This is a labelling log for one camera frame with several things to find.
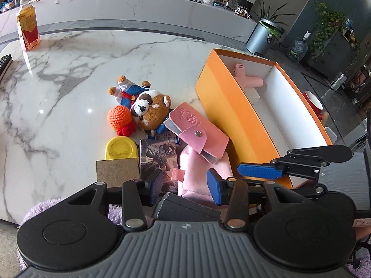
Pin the red cup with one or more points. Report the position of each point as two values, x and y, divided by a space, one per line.
311 104

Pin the brown plush dog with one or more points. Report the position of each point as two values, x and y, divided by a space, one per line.
150 107

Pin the orange storage box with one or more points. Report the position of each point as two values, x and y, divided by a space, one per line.
232 107

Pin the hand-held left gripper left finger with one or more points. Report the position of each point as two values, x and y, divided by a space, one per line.
156 185

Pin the brown wooden block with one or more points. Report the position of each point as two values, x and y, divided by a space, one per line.
117 170

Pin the black box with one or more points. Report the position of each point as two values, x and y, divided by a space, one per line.
179 208

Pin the white barcode tag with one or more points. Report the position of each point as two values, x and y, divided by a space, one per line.
162 136

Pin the silver trash can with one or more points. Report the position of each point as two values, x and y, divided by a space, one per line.
260 37

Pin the white marble sideboard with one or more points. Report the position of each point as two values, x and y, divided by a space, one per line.
116 5

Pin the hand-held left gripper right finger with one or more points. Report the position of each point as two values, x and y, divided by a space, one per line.
216 188

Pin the long-leaf green plant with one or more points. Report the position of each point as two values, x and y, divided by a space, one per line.
265 8

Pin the dark photo card box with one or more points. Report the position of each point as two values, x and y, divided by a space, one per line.
161 156

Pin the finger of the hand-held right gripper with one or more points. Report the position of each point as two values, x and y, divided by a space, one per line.
317 191
258 170

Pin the cow-print toy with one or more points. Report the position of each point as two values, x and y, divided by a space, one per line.
242 11

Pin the grey cabinet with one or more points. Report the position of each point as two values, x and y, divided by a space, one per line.
336 55

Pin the orange crochet ball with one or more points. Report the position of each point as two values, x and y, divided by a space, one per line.
118 117

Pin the trailing green plant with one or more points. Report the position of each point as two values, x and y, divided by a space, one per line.
327 20

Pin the black remote control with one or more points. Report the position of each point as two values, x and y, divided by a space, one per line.
4 66

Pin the yellow tea drink bottle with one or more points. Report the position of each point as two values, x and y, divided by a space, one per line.
27 26

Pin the purple fluffy cushion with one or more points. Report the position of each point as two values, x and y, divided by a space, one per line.
37 211

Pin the clear water jug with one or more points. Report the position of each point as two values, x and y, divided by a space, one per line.
297 49

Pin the pink plush pouch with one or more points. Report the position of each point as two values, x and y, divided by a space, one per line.
194 176

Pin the pink key pouch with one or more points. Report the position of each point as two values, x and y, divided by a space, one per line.
197 121

